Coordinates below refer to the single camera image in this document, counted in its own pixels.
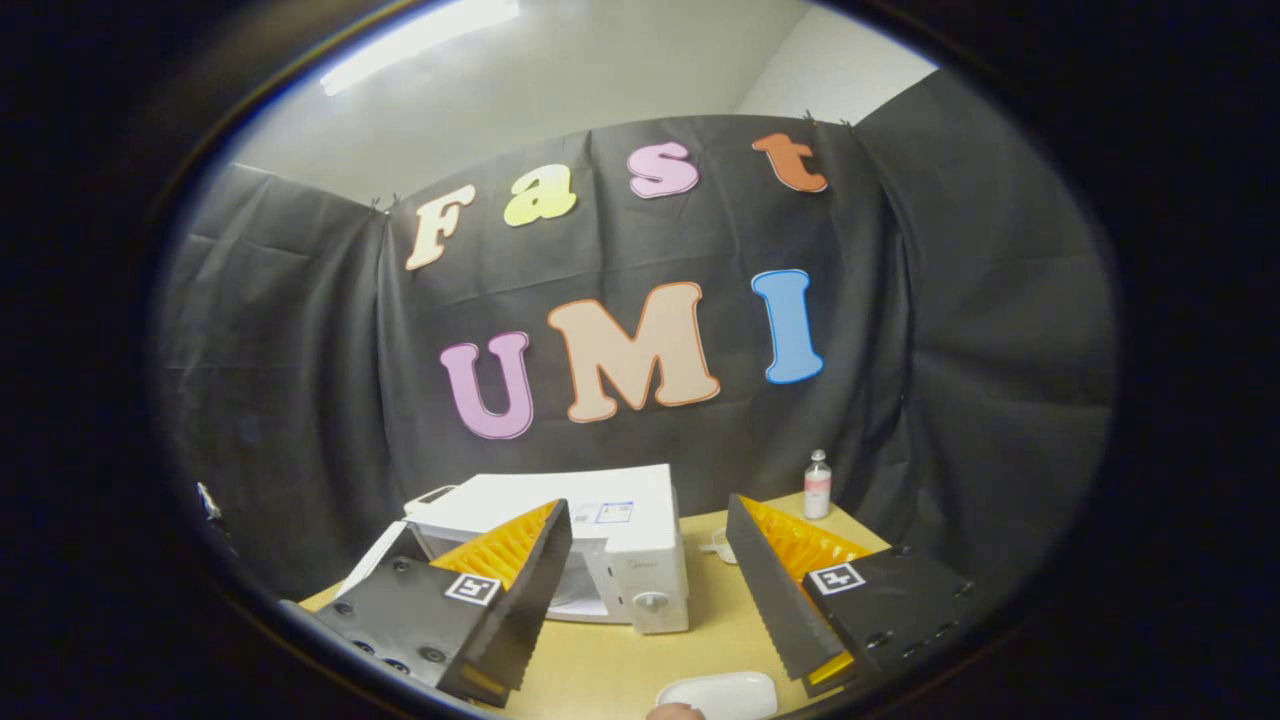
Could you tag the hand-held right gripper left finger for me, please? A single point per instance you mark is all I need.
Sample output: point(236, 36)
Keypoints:
point(530, 600)

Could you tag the white rectangular plate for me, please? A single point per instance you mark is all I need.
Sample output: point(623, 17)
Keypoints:
point(720, 695)

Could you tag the small bottle with pink label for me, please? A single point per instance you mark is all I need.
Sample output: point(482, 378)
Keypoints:
point(818, 490)

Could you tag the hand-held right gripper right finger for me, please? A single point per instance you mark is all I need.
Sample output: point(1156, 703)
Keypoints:
point(775, 600)

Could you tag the white divided dish with seeds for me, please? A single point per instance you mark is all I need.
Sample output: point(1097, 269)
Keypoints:
point(718, 545)

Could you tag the white device with dark screen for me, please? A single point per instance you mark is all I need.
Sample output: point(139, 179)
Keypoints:
point(432, 496)

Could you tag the white microwave oven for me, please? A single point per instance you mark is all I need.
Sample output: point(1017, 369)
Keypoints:
point(630, 570)

